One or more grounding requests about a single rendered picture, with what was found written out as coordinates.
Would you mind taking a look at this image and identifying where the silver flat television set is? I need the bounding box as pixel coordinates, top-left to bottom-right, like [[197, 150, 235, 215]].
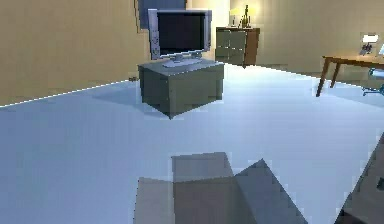
[[147, 8, 213, 69]]

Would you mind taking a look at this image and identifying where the brown chest with grey drawers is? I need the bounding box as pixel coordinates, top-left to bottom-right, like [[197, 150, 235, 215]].
[[215, 26, 261, 67]]

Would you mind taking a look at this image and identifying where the dark green bottle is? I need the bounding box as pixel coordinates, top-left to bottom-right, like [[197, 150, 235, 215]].
[[241, 4, 251, 29]]

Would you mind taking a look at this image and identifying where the white desk lamp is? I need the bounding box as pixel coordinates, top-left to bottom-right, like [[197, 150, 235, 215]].
[[359, 33, 380, 56]]

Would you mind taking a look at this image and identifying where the brown wooden desk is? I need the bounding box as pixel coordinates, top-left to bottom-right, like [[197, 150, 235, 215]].
[[315, 54, 384, 98]]

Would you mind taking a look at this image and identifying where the open grey cardboard box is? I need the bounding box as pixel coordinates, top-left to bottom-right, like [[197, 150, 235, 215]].
[[133, 151, 309, 224]]

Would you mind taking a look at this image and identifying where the teal office chair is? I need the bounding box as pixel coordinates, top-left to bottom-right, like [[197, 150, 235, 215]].
[[362, 67, 384, 98]]

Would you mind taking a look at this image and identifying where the grey television stand cabinet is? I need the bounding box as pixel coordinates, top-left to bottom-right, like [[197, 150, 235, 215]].
[[137, 58, 225, 120]]

